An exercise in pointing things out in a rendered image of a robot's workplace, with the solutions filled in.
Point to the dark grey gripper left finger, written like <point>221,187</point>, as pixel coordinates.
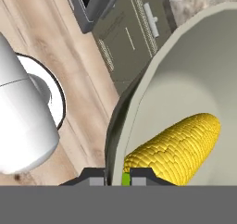
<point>92,173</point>

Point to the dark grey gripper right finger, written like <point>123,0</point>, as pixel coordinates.
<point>145,173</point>

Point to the pale grey-green bowl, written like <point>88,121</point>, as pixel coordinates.
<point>185,73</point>

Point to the yellow corn cob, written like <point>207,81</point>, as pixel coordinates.
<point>182,144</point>

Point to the white round cylinder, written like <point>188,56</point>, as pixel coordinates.
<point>21,116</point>

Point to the white disc with black rim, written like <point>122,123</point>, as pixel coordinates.
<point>54,89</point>

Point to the grey open appliance door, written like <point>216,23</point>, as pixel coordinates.
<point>92,14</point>

